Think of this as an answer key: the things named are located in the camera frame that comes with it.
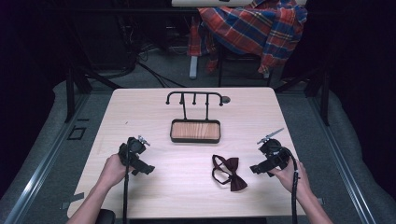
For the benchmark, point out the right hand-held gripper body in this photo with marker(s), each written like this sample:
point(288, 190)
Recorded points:
point(275, 155)

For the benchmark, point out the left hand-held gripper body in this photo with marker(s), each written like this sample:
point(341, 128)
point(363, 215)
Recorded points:
point(134, 149)

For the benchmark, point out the dark red bow tie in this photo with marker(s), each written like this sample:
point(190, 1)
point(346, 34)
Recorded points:
point(238, 184)

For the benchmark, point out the black rack with wooden tray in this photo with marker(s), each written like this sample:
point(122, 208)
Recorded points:
point(194, 130)

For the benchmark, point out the person's right hand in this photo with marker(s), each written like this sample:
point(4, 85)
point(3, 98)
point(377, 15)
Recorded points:
point(288, 179)

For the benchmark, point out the person's left hand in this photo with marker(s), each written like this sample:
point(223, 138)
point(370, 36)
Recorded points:
point(113, 171)

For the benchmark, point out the black stool seat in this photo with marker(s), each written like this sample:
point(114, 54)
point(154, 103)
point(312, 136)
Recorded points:
point(106, 217)

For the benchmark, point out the grey tape strip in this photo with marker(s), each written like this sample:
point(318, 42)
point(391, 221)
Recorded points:
point(73, 199)

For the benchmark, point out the black metal stand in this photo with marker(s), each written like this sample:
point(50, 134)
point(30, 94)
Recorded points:
point(70, 99)
point(324, 99)

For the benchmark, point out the black metal chair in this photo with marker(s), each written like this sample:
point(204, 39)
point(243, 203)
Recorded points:
point(220, 70)

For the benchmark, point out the white table leg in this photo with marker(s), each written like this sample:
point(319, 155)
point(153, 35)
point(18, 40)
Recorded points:
point(193, 67)

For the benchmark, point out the red blue plaid shirt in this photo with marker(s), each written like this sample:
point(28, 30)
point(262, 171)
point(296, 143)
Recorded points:
point(249, 25)

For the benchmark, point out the white table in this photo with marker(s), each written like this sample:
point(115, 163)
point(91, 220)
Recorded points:
point(199, 2)

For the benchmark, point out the metal floor rail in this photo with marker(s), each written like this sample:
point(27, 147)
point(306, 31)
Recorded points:
point(342, 168)
point(37, 180)

